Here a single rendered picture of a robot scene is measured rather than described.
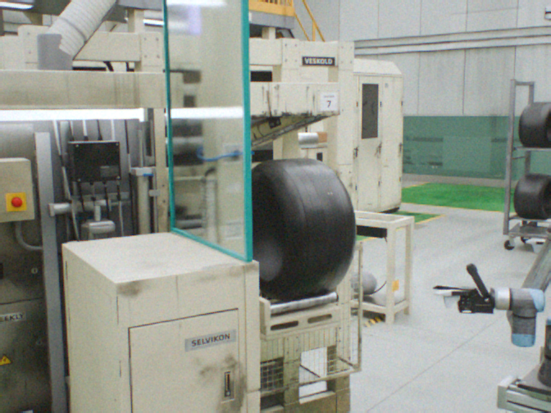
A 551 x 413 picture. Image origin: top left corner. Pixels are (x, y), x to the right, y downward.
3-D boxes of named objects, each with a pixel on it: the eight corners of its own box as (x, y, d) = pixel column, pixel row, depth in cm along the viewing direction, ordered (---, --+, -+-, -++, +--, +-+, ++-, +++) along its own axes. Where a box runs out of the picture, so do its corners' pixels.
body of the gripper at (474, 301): (457, 312, 224) (494, 315, 222) (457, 287, 224) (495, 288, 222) (455, 309, 232) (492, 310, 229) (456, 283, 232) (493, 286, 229)
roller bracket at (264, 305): (264, 327, 256) (264, 302, 254) (219, 301, 290) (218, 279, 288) (271, 325, 258) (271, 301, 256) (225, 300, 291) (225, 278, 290)
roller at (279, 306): (265, 317, 260) (265, 306, 259) (259, 314, 264) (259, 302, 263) (339, 302, 277) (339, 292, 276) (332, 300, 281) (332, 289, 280)
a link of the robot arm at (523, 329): (531, 338, 232) (533, 307, 230) (537, 349, 221) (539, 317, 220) (507, 336, 234) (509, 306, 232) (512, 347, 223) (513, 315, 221)
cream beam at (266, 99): (221, 118, 275) (220, 81, 273) (196, 117, 297) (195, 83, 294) (342, 115, 305) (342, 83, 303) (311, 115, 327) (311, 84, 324)
